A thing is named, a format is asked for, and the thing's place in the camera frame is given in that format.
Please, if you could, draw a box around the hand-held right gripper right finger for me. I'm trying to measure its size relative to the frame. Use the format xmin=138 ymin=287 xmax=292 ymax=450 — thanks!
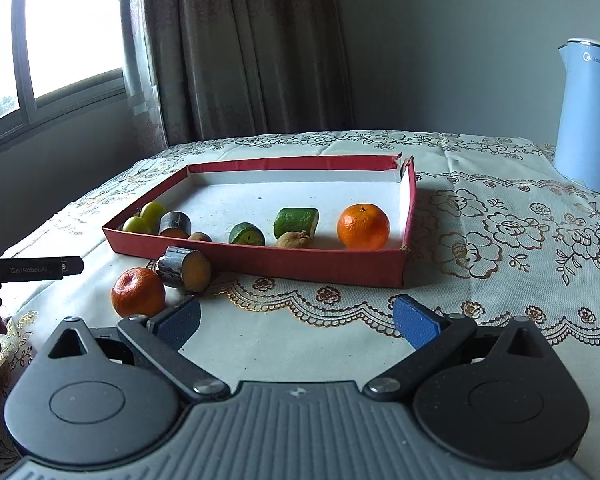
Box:
xmin=364 ymin=294 xmax=561 ymax=402

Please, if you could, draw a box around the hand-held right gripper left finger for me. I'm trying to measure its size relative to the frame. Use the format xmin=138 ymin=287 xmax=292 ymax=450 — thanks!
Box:
xmin=45 ymin=296 xmax=231 ymax=402

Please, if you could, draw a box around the large orange tangerine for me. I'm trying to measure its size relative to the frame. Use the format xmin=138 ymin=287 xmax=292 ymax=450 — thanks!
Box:
xmin=111 ymin=267 xmax=166 ymax=319

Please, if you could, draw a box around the small green cucumber piece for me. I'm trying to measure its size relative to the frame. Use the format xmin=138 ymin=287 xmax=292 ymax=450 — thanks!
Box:
xmin=228 ymin=223 xmax=266 ymax=247

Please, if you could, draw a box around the large brown longan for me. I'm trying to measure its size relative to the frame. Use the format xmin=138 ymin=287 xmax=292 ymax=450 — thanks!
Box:
xmin=275 ymin=230 xmax=314 ymax=250

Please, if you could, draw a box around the thick green cucumber piece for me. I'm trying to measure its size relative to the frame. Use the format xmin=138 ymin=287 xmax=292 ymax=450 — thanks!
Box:
xmin=273 ymin=207 xmax=319 ymax=241

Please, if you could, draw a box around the red shallow cardboard box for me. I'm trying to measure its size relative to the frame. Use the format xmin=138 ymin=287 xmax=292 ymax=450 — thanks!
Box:
xmin=102 ymin=155 xmax=417 ymax=288

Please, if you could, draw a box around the small orange tangerine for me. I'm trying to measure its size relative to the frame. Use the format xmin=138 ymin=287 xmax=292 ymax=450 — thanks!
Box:
xmin=336 ymin=203 xmax=391 ymax=251

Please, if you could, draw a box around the sheer patterned curtain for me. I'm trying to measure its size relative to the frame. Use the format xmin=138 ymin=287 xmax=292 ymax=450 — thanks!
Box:
xmin=117 ymin=0 xmax=162 ymax=157

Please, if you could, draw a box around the window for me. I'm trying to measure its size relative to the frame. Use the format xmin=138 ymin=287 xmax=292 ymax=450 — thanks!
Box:
xmin=0 ymin=0 xmax=131 ymax=162

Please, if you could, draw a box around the light blue electric kettle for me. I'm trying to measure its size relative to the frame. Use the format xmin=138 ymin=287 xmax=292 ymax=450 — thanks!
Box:
xmin=553 ymin=37 xmax=600 ymax=196

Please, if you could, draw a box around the brown curtain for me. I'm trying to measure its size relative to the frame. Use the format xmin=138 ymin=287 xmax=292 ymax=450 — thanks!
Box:
xmin=140 ymin=0 xmax=354 ymax=144

